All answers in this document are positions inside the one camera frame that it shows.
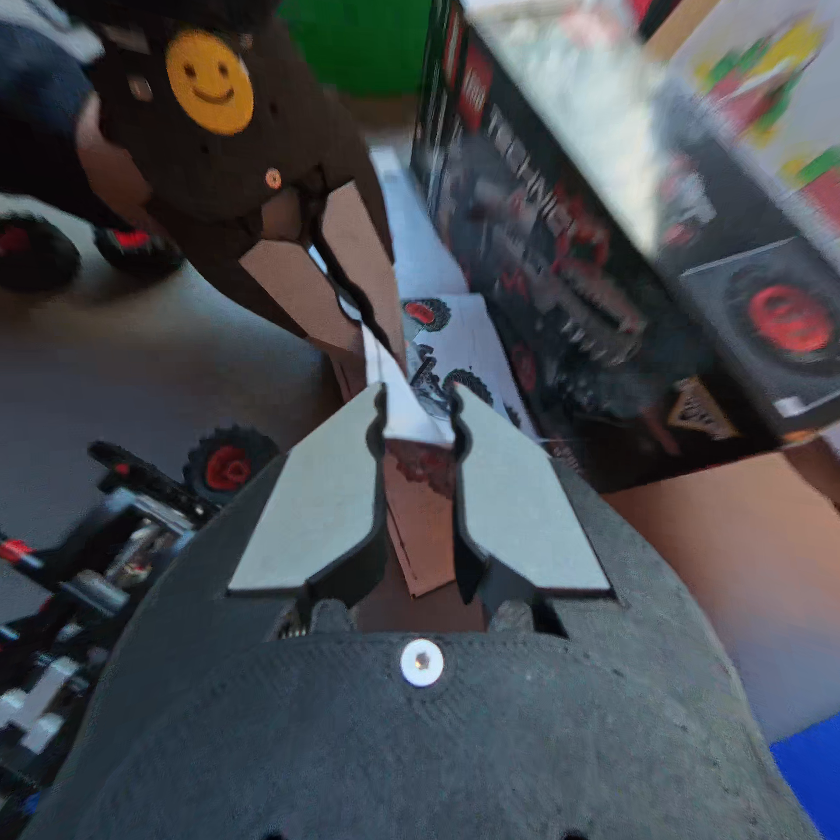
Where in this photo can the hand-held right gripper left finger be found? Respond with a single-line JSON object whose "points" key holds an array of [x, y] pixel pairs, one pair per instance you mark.
{"points": [[308, 518]]}

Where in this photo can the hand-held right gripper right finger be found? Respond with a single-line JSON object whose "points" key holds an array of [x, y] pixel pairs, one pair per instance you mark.
{"points": [[525, 518]]}

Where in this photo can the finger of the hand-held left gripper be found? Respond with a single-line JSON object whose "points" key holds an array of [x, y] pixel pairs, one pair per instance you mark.
{"points": [[358, 243], [295, 282]]}

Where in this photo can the instruction booklet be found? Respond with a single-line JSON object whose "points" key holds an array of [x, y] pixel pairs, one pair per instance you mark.
{"points": [[472, 341]]}

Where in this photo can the black toy tire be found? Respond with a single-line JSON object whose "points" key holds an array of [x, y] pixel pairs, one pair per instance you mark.
{"points": [[39, 269]]}

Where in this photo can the person's left forearm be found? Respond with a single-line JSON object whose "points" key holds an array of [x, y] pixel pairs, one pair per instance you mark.
{"points": [[39, 92]]}

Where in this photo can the black toy set box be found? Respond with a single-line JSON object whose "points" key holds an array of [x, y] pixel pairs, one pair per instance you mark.
{"points": [[590, 295]]}

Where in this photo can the person's left hand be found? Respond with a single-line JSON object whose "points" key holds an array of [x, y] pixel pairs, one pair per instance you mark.
{"points": [[108, 157]]}

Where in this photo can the black toy wheel red rim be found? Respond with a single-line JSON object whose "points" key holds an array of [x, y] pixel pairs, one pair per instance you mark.
{"points": [[144, 256], [226, 466]]}

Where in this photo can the green plastic bin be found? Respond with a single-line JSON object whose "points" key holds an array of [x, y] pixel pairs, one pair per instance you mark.
{"points": [[354, 39]]}

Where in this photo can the toy truck model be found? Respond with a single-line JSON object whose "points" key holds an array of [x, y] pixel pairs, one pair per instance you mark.
{"points": [[98, 590]]}

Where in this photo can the blue plastic bin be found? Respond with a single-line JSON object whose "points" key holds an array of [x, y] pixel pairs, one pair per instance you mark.
{"points": [[810, 781]]}

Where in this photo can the white instruction sheet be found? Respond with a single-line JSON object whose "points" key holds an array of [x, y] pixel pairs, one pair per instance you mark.
{"points": [[754, 85]]}

